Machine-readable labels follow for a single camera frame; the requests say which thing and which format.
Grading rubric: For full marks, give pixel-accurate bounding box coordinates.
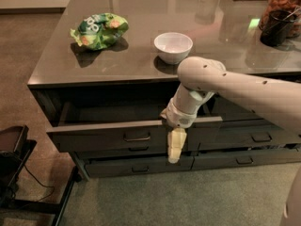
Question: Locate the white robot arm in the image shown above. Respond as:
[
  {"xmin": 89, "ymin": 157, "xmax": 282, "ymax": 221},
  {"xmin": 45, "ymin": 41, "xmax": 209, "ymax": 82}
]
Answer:
[{"xmin": 162, "ymin": 56, "xmax": 301, "ymax": 164}]

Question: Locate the grey drawer cabinet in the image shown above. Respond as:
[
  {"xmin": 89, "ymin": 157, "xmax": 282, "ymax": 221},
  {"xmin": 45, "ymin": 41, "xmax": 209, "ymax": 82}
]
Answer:
[{"xmin": 28, "ymin": 0, "xmax": 300, "ymax": 179}]

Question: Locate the green chip bag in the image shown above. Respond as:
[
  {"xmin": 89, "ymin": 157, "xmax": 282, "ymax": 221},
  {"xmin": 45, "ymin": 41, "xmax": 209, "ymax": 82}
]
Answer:
[{"xmin": 70, "ymin": 13, "xmax": 129, "ymax": 51}]

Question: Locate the white ceramic bowl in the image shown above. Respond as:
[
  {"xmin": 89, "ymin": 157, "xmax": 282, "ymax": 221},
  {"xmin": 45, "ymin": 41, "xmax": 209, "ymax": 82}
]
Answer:
[{"xmin": 154, "ymin": 32, "xmax": 193, "ymax": 64}]

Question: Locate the black metal stand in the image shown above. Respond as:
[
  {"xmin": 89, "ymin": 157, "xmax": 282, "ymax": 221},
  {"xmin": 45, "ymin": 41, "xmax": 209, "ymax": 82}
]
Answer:
[{"xmin": 0, "ymin": 125, "xmax": 82, "ymax": 226}]

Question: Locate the black cup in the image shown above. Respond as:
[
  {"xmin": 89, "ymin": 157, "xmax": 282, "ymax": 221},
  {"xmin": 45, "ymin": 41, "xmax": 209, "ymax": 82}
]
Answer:
[{"xmin": 260, "ymin": 10, "xmax": 297, "ymax": 47}]

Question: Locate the black cable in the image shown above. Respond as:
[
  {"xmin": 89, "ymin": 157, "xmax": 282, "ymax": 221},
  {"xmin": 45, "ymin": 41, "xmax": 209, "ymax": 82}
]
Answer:
[{"xmin": 18, "ymin": 160, "xmax": 55, "ymax": 205}]

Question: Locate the glass jar of snacks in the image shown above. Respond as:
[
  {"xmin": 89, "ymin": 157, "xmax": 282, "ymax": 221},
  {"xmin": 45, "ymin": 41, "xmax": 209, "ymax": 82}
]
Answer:
[{"xmin": 259, "ymin": 0, "xmax": 301, "ymax": 39}]

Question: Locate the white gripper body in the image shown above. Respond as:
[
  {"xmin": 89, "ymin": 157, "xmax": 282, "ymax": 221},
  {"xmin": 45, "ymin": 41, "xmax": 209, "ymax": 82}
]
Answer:
[{"xmin": 166, "ymin": 99, "xmax": 197, "ymax": 129}]

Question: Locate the grey drawer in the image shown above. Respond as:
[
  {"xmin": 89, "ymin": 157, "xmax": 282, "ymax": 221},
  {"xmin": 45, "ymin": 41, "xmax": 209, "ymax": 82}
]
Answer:
[
  {"xmin": 74, "ymin": 143, "xmax": 201, "ymax": 160},
  {"xmin": 85, "ymin": 155, "xmax": 194, "ymax": 178},
  {"xmin": 199, "ymin": 125, "xmax": 301, "ymax": 151},
  {"xmin": 45, "ymin": 101, "xmax": 224, "ymax": 153},
  {"xmin": 192, "ymin": 148, "xmax": 301, "ymax": 170},
  {"xmin": 207, "ymin": 96, "xmax": 260, "ymax": 121}
]

